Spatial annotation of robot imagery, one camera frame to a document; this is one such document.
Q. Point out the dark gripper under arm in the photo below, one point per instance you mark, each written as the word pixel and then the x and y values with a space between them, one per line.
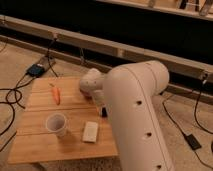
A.
pixel 103 112

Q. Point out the white eraser block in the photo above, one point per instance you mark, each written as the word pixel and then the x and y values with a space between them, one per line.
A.
pixel 90 132

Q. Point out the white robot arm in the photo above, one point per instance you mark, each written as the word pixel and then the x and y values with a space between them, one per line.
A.
pixel 126 93

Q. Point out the translucent plastic cup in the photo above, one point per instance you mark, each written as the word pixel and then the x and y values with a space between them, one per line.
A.
pixel 57 124

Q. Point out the orange carrot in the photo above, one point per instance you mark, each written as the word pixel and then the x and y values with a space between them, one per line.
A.
pixel 56 94

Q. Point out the wooden board table top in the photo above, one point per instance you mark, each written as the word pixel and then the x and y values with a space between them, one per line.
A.
pixel 33 143

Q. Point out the blue electronics box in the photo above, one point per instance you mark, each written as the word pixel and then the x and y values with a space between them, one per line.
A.
pixel 35 70

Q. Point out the black power adapter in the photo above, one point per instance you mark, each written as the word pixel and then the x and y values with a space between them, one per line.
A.
pixel 192 142

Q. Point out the long wooden beam rail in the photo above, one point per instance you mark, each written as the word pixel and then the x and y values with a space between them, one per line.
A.
pixel 175 64

